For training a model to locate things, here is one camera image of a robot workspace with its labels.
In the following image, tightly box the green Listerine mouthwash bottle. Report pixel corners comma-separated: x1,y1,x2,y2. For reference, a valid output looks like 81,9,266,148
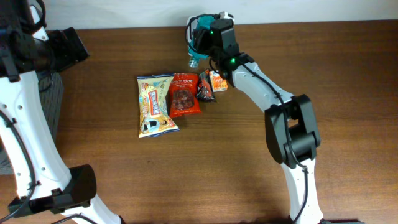
188,24,215,68

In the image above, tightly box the small orange snack box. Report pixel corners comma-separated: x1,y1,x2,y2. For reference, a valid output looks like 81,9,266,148
209,71,228,92

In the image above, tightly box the black red triangular packet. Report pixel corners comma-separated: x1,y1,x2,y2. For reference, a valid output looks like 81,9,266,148
196,70,216,102

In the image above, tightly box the red snack bag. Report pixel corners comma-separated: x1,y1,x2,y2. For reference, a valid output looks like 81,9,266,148
169,73,201,118

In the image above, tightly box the yellow chips bag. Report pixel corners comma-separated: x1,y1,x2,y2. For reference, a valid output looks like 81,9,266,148
137,73,180,138

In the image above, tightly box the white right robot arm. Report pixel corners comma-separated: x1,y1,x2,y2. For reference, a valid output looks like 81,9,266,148
185,14,327,223

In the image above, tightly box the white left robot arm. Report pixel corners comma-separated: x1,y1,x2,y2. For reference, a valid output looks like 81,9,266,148
1,1,123,223

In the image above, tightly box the white barcode scanner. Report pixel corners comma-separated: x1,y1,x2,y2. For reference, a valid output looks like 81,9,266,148
186,14,234,57

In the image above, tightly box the grey plastic mesh basket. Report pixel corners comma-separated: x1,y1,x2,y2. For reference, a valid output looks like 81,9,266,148
1,72,64,175

